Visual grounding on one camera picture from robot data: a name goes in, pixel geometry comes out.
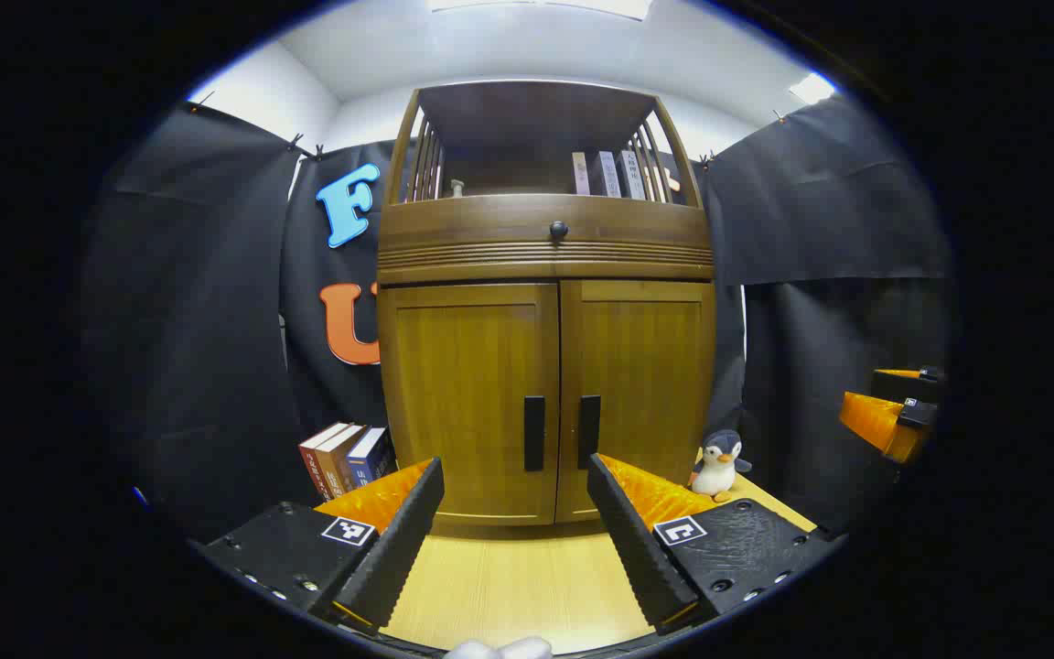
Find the blue book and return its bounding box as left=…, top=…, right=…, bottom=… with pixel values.
left=346, top=427, right=393, bottom=491

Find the wooden cabinet door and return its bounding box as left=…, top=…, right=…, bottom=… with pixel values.
left=556, top=279, right=716, bottom=524
left=379, top=282, right=562, bottom=527

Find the wooden double-door shoe cabinet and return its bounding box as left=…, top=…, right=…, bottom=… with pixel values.
left=376, top=80, right=718, bottom=527

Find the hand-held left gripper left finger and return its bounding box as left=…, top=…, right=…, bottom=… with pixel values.
left=196, top=456, right=446, bottom=637

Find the brown book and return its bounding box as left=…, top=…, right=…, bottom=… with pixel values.
left=315, top=424, right=368, bottom=500

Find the black door handle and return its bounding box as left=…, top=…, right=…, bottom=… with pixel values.
left=523, top=395, right=547, bottom=473
left=577, top=394, right=602, bottom=470

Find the red book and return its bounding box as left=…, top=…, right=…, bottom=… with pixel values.
left=298, top=422, right=351, bottom=501

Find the ceiling light panel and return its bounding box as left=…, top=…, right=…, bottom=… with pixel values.
left=788, top=71, right=837, bottom=104
left=426, top=0, right=654, bottom=21

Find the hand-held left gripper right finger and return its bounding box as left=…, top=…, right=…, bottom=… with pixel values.
left=586, top=452, right=846, bottom=636

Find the penguin plush toy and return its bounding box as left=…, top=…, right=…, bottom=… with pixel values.
left=690, top=429, right=753, bottom=503

